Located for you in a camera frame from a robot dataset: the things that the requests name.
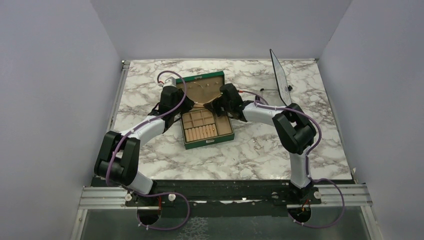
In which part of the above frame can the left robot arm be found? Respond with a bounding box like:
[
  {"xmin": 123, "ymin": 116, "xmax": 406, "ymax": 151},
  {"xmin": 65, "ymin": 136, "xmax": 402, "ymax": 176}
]
[{"xmin": 94, "ymin": 85, "xmax": 194, "ymax": 206}]

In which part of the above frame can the aluminium frame rail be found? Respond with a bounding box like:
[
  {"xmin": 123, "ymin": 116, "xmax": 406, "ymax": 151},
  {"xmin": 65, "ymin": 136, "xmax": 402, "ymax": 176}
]
[{"xmin": 69, "ymin": 59, "xmax": 131, "ymax": 240}]

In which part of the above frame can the small whiteboard on stand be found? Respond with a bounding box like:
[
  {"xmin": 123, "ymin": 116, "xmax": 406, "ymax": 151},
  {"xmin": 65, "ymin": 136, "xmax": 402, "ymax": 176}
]
[{"xmin": 269, "ymin": 48, "xmax": 293, "ymax": 106}]

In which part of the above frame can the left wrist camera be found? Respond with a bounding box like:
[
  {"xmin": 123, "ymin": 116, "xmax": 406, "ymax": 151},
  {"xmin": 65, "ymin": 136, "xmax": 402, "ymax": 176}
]
[{"xmin": 158, "ymin": 76, "xmax": 177, "ymax": 88}]

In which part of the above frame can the green jewelry box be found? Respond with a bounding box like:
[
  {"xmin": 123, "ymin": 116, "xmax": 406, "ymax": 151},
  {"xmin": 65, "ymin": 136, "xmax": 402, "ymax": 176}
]
[{"xmin": 180, "ymin": 71, "xmax": 235, "ymax": 150}]

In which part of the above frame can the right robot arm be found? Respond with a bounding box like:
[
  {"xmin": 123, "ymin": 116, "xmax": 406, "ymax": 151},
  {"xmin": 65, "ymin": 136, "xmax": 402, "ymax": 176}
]
[{"xmin": 203, "ymin": 83, "xmax": 322, "ymax": 204}]

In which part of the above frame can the silver bangle bracelet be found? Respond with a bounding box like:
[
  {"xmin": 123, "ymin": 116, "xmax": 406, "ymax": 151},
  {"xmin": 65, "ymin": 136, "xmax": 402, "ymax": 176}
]
[{"xmin": 190, "ymin": 76, "xmax": 213, "ymax": 95}]

